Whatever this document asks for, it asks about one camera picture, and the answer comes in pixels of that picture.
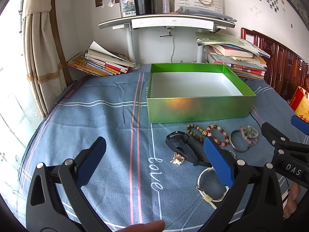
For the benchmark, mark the red yellow gift bag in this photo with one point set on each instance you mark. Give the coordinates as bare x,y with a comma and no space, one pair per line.
300,104

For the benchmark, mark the red wooden headboard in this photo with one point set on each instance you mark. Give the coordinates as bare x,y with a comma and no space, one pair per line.
286,71

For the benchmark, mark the white wrist watch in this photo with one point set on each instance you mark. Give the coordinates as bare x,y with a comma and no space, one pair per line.
208,186

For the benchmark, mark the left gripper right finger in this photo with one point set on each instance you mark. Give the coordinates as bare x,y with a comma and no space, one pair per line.
264,210

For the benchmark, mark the blue striped bed sheet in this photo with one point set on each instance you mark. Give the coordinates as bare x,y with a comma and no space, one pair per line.
135,180

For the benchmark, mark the right book stack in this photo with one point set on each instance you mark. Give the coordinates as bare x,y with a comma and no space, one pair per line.
242,57

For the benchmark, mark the green cardboard box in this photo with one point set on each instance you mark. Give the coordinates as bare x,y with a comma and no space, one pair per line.
195,92

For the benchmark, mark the clear spray bottle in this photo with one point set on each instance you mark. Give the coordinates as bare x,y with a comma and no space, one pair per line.
165,6

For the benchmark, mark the silver metal bangle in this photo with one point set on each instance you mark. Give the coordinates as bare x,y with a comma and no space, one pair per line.
237,142

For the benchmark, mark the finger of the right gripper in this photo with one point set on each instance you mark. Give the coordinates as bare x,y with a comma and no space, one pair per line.
277,137
300,124

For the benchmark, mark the black wrist watch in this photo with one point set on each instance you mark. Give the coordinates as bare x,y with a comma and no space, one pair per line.
181,143

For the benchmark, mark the book stack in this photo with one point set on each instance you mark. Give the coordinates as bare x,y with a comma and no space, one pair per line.
100,62
242,57

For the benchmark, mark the left hand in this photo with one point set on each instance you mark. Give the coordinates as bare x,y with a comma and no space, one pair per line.
155,226

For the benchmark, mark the beige curtain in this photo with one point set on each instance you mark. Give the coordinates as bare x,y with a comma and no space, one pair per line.
47,70

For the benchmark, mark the right hand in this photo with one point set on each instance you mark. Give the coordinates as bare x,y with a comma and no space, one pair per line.
291,204

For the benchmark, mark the left book stack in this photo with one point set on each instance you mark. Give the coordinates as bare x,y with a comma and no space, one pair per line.
100,62

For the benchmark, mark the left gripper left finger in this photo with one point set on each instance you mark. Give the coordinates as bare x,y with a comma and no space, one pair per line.
45,210

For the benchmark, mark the gold brooch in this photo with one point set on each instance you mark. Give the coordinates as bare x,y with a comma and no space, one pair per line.
177,159

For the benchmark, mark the white bed desk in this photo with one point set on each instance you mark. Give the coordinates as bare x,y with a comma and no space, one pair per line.
169,21

